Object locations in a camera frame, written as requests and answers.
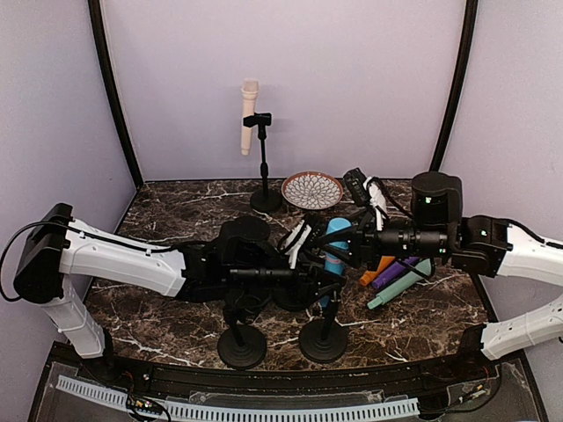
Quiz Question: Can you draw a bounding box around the black stand of beige microphone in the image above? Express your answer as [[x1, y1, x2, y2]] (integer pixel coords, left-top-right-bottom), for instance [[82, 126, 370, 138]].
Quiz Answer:
[[243, 113, 282, 213]]

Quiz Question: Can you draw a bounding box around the blue microphone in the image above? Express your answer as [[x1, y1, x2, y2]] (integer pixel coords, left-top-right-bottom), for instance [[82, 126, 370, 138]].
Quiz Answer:
[[319, 217, 352, 310]]

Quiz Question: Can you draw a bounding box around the black front frame rail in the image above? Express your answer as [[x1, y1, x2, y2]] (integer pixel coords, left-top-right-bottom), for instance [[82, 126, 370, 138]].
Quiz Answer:
[[74, 329, 498, 399]]

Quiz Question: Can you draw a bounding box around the black stand of purple microphone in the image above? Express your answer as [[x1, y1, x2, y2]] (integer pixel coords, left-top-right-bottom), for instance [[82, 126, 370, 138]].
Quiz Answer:
[[217, 307, 267, 370]]

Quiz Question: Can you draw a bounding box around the mint green microphone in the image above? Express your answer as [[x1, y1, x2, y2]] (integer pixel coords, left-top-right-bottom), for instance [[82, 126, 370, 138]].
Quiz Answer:
[[367, 259, 435, 309]]

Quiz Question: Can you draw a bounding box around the purple microphone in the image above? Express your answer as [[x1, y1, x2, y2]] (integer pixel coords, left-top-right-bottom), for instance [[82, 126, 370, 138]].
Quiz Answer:
[[371, 257, 420, 290]]

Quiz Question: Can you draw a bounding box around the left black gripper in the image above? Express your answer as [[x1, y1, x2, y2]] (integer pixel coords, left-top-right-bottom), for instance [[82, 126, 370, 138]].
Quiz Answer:
[[228, 252, 347, 306]]

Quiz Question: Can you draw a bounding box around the orange microphone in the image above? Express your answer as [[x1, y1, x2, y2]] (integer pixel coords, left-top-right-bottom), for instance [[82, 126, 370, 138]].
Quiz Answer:
[[359, 256, 395, 287]]

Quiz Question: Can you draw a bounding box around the black stand of mint microphone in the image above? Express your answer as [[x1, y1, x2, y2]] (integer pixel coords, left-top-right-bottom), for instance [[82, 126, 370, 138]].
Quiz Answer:
[[273, 290, 308, 312]]

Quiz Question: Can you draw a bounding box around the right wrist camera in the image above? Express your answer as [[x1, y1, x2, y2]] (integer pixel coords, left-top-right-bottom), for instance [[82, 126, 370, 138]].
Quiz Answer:
[[343, 168, 388, 231]]

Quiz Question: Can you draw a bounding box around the black corner post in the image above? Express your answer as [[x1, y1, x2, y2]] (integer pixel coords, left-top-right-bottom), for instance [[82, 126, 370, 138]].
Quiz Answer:
[[429, 0, 479, 171], [87, 0, 144, 190]]

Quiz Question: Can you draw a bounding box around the floral patterned ceramic plate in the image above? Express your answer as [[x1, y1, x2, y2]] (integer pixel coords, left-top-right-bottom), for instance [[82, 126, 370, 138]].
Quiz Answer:
[[281, 171, 344, 211]]

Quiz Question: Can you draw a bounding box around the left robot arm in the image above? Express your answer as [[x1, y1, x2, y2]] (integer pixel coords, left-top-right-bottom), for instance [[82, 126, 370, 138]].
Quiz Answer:
[[13, 203, 345, 383]]

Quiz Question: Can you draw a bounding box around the white slotted cable duct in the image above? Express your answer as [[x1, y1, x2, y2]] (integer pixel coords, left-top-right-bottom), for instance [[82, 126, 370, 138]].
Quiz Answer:
[[56, 375, 421, 422]]

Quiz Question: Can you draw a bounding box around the beige microphone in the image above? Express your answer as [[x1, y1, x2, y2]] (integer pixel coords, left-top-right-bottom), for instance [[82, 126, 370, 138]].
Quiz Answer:
[[240, 78, 260, 156]]

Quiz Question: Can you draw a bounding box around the left black corner post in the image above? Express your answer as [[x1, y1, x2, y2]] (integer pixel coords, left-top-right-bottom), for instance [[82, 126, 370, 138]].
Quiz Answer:
[[87, 0, 144, 190]]

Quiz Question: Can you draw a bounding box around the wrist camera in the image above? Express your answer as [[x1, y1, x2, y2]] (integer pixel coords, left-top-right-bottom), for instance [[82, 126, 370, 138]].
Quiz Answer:
[[343, 168, 388, 231], [276, 214, 324, 270]]

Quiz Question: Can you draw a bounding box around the right black corner post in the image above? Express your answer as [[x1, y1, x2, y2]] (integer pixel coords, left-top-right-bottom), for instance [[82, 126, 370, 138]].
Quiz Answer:
[[429, 0, 479, 171]]

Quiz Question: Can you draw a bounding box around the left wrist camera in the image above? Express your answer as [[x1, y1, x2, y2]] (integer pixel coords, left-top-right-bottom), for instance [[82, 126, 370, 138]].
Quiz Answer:
[[276, 214, 324, 270]]

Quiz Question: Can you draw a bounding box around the black stand of blue microphone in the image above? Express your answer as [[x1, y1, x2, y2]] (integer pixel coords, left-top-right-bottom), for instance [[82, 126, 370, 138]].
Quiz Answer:
[[298, 290, 347, 364]]

